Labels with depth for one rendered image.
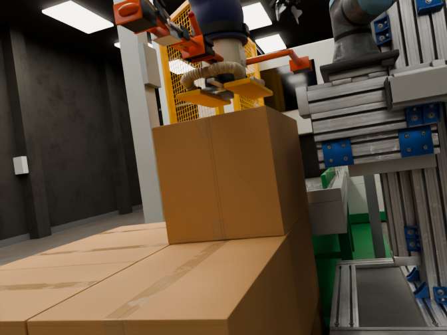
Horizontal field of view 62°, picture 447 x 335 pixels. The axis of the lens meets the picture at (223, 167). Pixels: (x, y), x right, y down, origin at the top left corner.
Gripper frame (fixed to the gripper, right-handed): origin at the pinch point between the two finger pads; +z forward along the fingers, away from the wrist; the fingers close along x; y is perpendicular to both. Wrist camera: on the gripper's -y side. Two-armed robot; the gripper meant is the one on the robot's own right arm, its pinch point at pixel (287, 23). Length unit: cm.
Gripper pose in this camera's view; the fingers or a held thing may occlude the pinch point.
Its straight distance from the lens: 205.7
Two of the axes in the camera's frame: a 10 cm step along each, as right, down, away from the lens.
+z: 1.4, 9.9, 0.0
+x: 7.7, -1.1, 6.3
